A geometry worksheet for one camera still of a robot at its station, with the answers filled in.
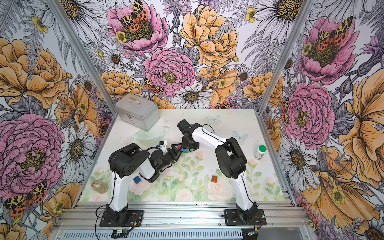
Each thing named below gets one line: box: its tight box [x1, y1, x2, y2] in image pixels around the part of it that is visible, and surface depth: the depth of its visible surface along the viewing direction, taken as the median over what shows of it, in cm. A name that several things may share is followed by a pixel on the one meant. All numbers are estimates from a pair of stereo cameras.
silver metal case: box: [114, 93, 161, 132], surface depth 107 cm
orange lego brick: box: [211, 175, 218, 183], surface depth 87 cm
